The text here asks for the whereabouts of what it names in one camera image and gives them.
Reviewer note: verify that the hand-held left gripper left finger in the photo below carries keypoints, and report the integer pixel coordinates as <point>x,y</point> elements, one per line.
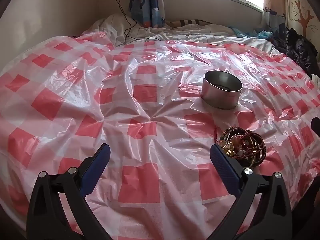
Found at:
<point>98,163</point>

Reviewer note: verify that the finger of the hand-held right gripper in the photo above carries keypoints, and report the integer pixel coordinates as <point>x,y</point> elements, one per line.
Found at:
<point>316,125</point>

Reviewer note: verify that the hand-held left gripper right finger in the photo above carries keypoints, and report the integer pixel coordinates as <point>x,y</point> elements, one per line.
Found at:
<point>225,168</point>

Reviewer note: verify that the round metal tin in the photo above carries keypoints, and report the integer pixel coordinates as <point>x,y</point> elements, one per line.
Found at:
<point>220,97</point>

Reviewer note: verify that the red white checked plastic sheet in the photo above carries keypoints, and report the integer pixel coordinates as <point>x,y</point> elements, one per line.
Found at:
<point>140,120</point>

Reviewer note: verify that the black jacket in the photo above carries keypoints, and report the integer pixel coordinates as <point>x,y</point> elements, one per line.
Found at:
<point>297,47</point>

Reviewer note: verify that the blue plastic bag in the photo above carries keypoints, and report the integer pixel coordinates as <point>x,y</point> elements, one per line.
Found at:
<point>260,34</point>

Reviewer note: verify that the pink cartoon curtain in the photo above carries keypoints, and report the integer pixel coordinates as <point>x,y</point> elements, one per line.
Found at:
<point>272,7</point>

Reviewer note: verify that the white striped quilt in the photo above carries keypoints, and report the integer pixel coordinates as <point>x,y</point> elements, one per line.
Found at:
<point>175,33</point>

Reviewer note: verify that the striped pillow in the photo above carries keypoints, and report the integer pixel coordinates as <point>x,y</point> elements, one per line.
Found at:
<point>192,22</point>

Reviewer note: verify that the blue cartoon curtain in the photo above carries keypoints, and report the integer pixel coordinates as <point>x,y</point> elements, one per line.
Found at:
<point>147,2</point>

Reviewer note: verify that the tree wall sticker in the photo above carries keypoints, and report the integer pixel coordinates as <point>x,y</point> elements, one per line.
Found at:
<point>303,12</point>

